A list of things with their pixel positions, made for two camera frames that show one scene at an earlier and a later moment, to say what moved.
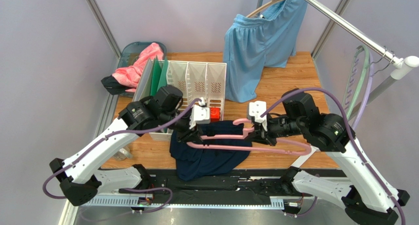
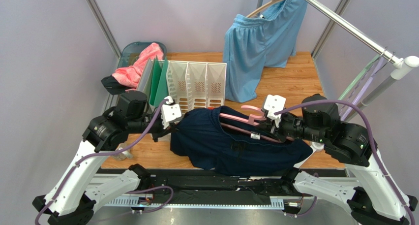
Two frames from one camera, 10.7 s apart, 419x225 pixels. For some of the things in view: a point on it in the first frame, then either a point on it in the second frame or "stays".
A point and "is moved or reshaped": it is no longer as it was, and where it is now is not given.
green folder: [159, 76] stays
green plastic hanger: [360, 83] → [361, 75]
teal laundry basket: [129, 52] stays
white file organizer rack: [197, 80] stays
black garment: [113, 87] stays
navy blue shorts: [193, 163] is moved or reshaped
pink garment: [130, 77] stays
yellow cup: [122, 154] stays
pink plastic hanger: [306, 152] is moved or reshaped
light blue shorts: [250, 43] stays
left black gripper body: [183, 132] → [158, 129]
